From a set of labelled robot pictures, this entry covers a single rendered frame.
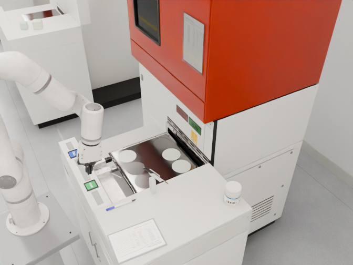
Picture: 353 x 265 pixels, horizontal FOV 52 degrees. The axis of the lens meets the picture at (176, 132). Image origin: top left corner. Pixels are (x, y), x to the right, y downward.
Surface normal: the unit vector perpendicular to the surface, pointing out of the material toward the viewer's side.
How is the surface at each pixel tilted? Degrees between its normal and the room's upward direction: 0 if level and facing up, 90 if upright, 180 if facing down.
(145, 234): 0
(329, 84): 90
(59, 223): 2
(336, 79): 90
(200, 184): 0
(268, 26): 90
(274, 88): 90
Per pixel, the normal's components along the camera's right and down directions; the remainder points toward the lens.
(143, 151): 0.00, -0.78
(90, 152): 0.48, 0.56
